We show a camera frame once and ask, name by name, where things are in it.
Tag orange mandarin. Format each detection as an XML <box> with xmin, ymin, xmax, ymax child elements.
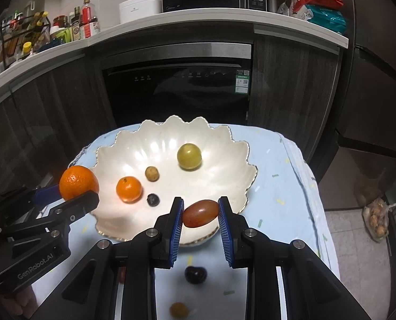
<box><xmin>59</xmin><ymin>166</ymin><xmax>100</xmax><ymax>201</ymax></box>
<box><xmin>116</xmin><ymin>176</ymin><xmax>143</xmax><ymax>204</ymax></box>

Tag clear plastic bag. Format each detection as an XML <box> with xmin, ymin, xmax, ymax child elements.
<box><xmin>278</xmin><ymin>0</ymin><xmax>302</xmax><ymax>17</ymax></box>

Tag white rice cooker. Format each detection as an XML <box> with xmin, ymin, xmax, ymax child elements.
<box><xmin>119</xmin><ymin>0</ymin><xmax>163</xmax><ymax>25</ymax></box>

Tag large red oval grape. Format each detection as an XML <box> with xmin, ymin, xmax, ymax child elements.
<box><xmin>183</xmin><ymin>199</ymin><xmax>219</xmax><ymax>229</ymax></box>

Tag dark steel refrigerator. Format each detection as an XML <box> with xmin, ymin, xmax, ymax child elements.
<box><xmin>331</xmin><ymin>0</ymin><xmax>396</xmax><ymax>187</ymax></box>

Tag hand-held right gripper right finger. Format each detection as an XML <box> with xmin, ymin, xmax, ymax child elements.
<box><xmin>217</xmin><ymin>196</ymin><xmax>375</xmax><ymax>320</ymax></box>

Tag group of condiment bottles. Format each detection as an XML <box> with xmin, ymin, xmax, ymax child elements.
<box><xmin>1</xmin><ymin>0</ymin><xmax>101</xmax><ymax>62</ymax></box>

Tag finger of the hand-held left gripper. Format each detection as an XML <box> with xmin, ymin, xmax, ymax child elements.
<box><xmin>0</xmin><ymin>185</ymin><xmax>61</xmax><ymax>239</ymax></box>
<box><xmin>5</xmin><ymin>190</ymin><xmax>100</xmax><ymax>241</ymax></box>

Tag person's left hand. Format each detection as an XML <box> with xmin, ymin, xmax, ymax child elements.
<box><xmin>0</xmin><ymin>287</ymin><xmax>36</xmax><ymax>320</ymax></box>

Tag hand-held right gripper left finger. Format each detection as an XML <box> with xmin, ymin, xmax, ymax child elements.
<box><xmin>28</xmin><ymin>197</ymin><xmax>185</xmax><ymax>320</ymax></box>

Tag teal snack package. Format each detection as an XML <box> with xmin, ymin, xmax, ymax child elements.
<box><xmin>300</xmin><ymin>5</ymin><xmax>347</xmax><ymax>34</ymax></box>

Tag plastic bag of brown fruit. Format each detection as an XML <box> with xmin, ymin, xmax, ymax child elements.
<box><xmin>362</xmin><ymin>197</ymin><xmax>396</xmax><ymax>242</ymax></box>

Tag dark purple plum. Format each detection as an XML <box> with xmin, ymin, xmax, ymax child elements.
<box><xmin>184</xmin><ymin>265</ymin><xmax>207</xmax><ymax>285</ymax></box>

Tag white scalloped bowl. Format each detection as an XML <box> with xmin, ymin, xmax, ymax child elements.
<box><xmin>91</xmin><ymin>115</ymin><xmax>258</xmax><ymax>245</ymax></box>

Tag light blue patterned tablecloth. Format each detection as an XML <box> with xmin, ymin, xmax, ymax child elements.
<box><xmin>50</xmin><ymin>123</ymin><xmax>340</xmax><ymax>320</ymax></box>

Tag dark wood base cabinet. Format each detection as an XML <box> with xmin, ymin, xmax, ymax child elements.
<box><xmin>0</xmin><ymin>23</ymin><xmax>343</xmax><ymax>187</ymax></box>

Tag green round fruit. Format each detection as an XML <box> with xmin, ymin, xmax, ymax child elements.
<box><xmin>177</xmin><ymin>143</ymin><xmax>203</xmax><ymax>170</ymax></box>

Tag black built-in dishwasher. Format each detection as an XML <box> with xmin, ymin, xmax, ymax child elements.
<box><xmin>100</xmin><ymin>43</ymin><xmax>253</xmax><ymax>130</ymax></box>

